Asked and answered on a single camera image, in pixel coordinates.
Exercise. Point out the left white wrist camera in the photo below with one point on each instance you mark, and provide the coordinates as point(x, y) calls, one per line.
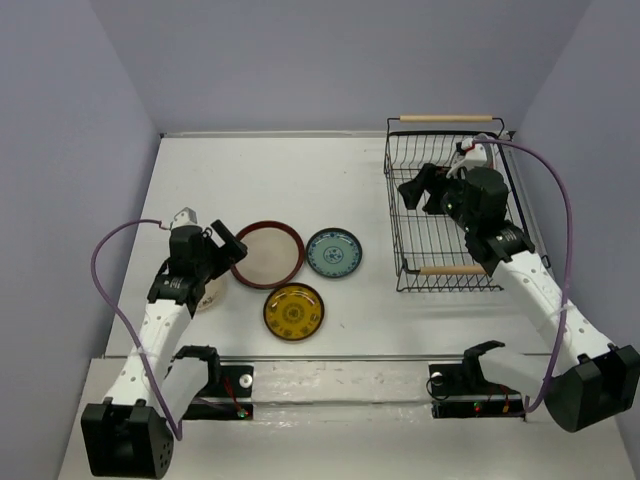
point(185, 217)

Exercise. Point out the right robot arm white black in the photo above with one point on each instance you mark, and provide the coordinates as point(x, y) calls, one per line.
point(587, 378)

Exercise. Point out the cream translucent plate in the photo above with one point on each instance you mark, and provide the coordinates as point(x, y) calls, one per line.
point(215, 291)

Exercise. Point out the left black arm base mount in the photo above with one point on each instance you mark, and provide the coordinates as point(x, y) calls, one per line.
point(230, 399)

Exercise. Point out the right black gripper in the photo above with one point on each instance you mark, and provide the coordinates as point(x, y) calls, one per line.
point(429, 175)

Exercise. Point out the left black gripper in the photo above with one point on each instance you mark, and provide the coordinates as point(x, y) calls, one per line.
point(235, 249)

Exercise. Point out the black wire dish rack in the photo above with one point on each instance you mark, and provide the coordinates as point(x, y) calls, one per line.
point(454, 252)

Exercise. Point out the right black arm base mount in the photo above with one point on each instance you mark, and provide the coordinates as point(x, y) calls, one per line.
point(453, 397)

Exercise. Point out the blue white floral small plate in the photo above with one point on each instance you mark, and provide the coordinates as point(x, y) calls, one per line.
point(334, 253)

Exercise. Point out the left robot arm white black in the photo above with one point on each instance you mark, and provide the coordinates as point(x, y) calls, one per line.
point(131, 432)

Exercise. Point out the dark red rimmed beige plate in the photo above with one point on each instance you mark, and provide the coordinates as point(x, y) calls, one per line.
point(275, 254)

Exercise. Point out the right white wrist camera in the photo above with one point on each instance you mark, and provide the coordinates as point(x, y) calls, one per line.
point(469, 154)

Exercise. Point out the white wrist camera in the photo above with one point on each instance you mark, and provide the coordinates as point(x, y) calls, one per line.
point(185, 217)
point(469, 154)

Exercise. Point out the white plate orange sunburst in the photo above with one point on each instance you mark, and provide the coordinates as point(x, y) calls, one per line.
point(487, 147)

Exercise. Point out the yellow black patterned plate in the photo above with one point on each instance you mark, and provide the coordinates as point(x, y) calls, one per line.
point(294, 312)

